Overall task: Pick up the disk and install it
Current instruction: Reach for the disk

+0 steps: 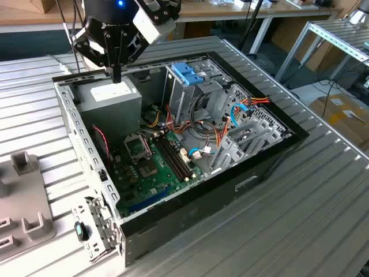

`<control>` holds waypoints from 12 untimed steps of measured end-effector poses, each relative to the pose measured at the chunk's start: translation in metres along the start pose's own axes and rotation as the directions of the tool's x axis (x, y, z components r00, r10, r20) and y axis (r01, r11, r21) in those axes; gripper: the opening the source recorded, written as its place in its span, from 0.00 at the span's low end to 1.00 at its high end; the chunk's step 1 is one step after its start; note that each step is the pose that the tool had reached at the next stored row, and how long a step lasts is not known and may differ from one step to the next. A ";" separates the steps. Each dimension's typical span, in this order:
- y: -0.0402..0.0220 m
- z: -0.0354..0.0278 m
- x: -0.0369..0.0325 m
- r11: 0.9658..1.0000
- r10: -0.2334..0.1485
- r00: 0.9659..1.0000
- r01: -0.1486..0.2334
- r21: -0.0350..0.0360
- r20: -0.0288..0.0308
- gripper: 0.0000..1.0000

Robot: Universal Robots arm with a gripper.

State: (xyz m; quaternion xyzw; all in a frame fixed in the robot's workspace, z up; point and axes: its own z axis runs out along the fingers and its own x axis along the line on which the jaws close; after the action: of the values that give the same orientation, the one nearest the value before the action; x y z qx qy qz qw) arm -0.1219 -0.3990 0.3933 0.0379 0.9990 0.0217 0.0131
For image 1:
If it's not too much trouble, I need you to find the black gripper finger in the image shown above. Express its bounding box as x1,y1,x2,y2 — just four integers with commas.
71,27,117,84
115,31,150,84

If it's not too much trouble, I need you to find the long blue data wire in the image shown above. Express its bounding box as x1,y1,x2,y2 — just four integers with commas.
229,102,252,128

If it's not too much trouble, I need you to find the orange yellow power wire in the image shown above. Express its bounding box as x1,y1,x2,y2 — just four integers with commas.
240,96,270,106

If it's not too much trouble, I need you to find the grey metal disk bay cage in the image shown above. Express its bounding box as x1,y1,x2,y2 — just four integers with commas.
210,83,292,175

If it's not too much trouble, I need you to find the blue plastic drive latch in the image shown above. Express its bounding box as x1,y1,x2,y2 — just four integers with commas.
171,62,207,87

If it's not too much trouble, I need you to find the small brown box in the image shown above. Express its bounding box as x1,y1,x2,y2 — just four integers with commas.
42,0,58,14

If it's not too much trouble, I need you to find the grey metal drive cage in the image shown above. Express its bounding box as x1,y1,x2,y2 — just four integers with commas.
161,54,231,123

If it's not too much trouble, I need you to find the grey power supply unit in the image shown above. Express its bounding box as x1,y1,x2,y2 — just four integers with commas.
75,76,144,148

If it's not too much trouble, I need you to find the long wooden desk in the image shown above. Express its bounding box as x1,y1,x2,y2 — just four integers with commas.
0,0,344,34

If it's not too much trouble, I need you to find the metal socket cover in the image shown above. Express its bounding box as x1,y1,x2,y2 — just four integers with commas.
123,133,152,160

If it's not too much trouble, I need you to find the CPU socket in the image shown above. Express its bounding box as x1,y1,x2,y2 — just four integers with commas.
123,133,153,161

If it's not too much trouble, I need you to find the black tripod stand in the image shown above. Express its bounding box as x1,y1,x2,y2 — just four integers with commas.
239,0,265,55

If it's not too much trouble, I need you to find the black RAM slot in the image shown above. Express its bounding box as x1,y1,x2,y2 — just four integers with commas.
164,134,193,176
160,136,191,178
157,137,189,181
153,138,186,183

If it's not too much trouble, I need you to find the beige board connector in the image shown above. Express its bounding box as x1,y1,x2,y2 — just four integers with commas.
179,148,193,166

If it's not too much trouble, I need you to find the dark chipset chip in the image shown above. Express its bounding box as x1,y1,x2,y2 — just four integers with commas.
137,161,159,178

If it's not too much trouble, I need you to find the green motherboard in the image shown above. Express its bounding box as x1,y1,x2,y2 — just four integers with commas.
111,131,207,219

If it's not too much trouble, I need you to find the brown cardboard sheet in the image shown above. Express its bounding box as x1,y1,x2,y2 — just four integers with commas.
270,17,347,73

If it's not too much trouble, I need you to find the blue expansion slot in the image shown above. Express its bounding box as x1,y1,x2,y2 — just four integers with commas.
128,186,174,213

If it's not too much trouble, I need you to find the grey parts rack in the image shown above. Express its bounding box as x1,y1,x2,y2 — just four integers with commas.
0,151,56,262

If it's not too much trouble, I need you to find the black open PC case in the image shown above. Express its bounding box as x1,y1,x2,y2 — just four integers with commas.
51,51,311,268

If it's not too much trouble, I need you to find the black blue case latch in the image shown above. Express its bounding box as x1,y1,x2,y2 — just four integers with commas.
74,221,89,242

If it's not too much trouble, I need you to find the metal slat side table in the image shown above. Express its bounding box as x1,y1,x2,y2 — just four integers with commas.
275,20,369,84

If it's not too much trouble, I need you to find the labelled cardboard box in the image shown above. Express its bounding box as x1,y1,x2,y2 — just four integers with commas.
308,93,369,151

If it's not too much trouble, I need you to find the small metal tool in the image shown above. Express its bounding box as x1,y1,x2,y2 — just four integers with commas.
349,111,367,123

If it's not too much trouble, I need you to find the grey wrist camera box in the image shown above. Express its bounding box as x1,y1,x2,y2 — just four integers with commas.
131,6,177,46

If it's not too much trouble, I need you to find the black cable silver connector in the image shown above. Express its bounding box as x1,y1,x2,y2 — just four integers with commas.
56,0,83,73

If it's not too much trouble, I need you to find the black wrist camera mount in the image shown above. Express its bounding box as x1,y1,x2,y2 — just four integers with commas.
137,0,182,24

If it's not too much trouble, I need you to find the yellow black wire bundle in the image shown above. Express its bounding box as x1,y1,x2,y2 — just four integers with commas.
142,105,161,128

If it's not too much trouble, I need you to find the orange black wire bundle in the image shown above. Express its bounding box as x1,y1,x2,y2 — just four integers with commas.
165,103,231,151

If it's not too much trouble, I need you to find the red black fan wire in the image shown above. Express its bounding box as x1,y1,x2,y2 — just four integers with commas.
92,124,112,165

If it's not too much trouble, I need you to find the short blue wire white plug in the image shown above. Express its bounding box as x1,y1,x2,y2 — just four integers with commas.
189,147,216,159

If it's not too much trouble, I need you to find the grey card retainer bracket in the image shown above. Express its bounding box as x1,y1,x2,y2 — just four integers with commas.
85,196,122,250

